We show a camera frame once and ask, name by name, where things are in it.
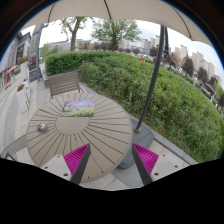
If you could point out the round slatted patio table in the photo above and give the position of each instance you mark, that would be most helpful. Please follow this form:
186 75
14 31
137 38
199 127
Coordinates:
108 132

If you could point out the small grey computer mouse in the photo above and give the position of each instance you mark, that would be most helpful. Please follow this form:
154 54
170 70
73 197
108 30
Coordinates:
42 127

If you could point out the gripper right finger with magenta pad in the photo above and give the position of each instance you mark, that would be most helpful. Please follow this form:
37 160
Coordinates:
152 166

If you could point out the white planter box with flowers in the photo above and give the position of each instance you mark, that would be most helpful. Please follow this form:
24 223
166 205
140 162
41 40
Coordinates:
22 98

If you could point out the beige patio umbrella canopy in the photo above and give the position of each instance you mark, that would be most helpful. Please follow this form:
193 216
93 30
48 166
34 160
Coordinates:
156 11

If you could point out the brown slatted patio chair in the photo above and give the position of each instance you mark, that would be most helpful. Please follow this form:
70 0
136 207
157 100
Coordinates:
64 82

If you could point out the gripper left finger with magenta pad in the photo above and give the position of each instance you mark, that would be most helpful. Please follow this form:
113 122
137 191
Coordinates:
71 166

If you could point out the colourful landscape mouse pad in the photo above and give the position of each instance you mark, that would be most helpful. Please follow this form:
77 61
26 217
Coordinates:
78 108

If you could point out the dark curved umbrella pole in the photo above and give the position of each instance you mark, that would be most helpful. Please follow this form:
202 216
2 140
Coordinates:
163 48

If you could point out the long green hedge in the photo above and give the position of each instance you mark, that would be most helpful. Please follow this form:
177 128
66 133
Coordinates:
175 108

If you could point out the grey umbrella base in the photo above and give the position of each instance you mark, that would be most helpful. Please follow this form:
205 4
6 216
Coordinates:
144 138

